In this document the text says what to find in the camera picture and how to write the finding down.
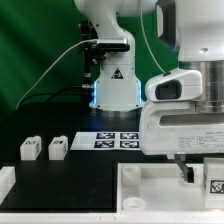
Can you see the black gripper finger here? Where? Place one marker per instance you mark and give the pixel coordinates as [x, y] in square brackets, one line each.
[187, 172]

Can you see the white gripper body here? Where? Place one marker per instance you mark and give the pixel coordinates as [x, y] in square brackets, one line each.
[170, 128]

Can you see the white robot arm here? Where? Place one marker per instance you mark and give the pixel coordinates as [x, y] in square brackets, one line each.
[194, 27]

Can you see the white square tabletop part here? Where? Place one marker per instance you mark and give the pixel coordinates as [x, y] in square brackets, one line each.
[147, 187]

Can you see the white fiducial marker sheet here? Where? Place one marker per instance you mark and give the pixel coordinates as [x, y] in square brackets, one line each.
[106, 141]

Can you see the black camera on stand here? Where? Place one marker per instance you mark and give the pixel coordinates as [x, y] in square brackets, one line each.
[94, 52]

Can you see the white L-shaped obstacle wall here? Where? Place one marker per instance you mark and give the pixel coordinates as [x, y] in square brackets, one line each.
[63, 194]

